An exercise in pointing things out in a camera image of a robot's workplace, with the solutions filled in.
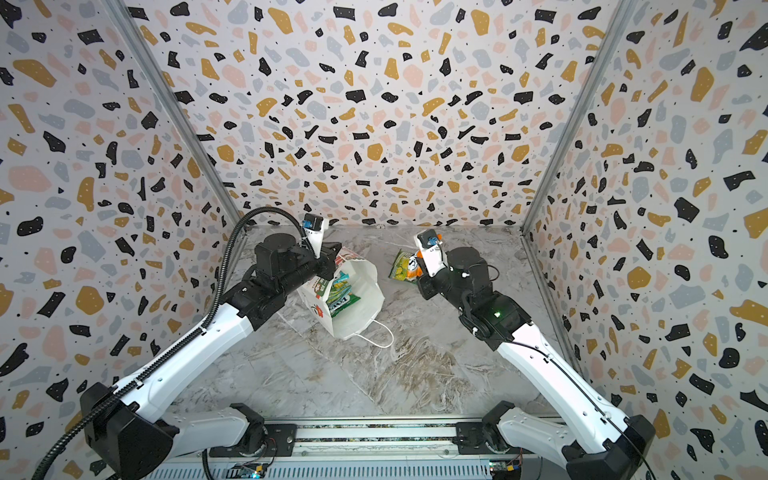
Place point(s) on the circuit board right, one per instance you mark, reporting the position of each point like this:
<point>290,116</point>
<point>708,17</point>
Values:
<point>505,470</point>

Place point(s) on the right aluminium corner post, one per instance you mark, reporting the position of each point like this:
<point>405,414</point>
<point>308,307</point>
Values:
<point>615,28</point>

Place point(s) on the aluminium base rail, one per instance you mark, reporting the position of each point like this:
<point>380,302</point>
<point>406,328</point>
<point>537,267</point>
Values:
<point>395,448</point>

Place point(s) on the left aluminium corner post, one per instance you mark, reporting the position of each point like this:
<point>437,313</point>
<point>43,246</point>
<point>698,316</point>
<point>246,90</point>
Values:
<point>121,18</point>

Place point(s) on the green circuit board left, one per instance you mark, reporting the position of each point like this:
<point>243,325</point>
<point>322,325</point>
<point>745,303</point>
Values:
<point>250,470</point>

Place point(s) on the aluminium corner post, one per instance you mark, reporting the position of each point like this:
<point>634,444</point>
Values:
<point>121,18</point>
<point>615,28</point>

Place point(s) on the white paper bag with flower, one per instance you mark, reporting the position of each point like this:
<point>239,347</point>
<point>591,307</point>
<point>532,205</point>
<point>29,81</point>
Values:
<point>356,319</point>

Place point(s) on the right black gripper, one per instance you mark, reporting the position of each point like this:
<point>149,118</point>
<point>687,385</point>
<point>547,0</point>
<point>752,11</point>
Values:
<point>434,282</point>

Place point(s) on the orange pink candy packet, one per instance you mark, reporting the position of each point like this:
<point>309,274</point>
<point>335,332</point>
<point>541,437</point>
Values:
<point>416,267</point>

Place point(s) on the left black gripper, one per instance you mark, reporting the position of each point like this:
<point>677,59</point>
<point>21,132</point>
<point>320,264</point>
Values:
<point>329,251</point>

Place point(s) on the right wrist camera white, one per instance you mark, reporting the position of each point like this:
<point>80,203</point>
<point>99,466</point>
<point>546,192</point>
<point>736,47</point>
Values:
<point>429,246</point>

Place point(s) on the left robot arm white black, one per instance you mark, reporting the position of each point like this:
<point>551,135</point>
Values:
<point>129,432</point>

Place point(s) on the green candy packet in bag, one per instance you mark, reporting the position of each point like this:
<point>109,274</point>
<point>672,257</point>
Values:
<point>341,295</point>

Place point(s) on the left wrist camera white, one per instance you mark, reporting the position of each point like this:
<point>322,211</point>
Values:
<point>314,227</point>

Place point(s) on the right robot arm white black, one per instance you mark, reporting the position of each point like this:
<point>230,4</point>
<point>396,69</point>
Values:
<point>594,439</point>

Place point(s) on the green yellow candy packet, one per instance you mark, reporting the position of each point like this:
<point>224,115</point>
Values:
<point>405,267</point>

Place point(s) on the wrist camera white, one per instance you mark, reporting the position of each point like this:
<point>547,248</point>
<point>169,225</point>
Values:
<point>429,246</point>
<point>314,227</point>

